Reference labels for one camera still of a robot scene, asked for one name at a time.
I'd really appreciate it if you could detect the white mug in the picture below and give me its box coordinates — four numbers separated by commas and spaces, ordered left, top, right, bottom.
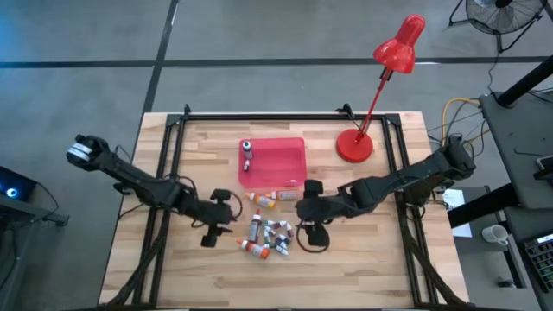
481, 224, 510, 247

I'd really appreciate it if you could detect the black backlit keyboard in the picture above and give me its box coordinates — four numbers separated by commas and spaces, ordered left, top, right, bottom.
522, 232, 553, 295

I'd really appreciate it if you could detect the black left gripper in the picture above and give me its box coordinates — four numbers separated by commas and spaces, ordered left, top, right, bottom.
189, 187, 238, 249

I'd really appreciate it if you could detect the black floor fan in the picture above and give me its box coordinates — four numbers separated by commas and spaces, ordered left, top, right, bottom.
448, 0, 548, 54

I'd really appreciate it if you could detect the white paper sheet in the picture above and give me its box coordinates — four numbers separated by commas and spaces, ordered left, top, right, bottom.
442, 188, 473, 238

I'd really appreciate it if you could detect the yellow cable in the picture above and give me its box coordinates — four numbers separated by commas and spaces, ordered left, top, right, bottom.
440, 98, 481, 143

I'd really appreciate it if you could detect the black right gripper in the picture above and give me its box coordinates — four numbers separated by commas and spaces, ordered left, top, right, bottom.
296, 179, 352, 249

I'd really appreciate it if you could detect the black aluminium table frame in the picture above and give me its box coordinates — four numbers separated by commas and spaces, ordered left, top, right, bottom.
131, 110, 440, 310

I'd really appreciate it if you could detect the red desk lamp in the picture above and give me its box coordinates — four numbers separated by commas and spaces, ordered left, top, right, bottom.
335, 14, 427, 164

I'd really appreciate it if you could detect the black device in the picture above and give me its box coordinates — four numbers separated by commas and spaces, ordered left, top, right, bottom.
534, 155, 553, 181

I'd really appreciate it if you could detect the large yellow coloring bottle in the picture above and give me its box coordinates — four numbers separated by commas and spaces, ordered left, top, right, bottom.
264, 190, 299, 201

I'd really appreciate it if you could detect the gray metal stand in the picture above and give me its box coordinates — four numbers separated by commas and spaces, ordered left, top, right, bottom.
0, 194, 70, 311

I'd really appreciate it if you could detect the large dark red coloring bottle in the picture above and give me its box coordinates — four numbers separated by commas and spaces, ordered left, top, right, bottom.
247, 209, 263, 244

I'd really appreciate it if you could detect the dark gray desk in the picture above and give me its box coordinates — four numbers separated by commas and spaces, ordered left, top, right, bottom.
503, 206, 553, 311

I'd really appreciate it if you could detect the black cable bundle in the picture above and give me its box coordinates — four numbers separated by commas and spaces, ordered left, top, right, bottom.
102, 202, 174, 310
397, 206, 472, 310

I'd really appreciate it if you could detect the black computer with blue light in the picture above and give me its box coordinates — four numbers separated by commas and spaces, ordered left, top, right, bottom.
0, 166, 39, 203

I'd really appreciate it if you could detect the black table leg bar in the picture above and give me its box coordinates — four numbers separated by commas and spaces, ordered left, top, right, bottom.
447, 183, 519, 229

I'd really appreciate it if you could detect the gray side table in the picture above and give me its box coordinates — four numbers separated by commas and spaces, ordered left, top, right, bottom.
478, 91, 553, 211

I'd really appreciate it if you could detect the pink translucent plastic bin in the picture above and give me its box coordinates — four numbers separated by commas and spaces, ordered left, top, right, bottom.
237, 136, 308, 190

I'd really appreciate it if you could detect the black pole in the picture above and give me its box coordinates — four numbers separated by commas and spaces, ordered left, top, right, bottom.
496, 55, 553, 108

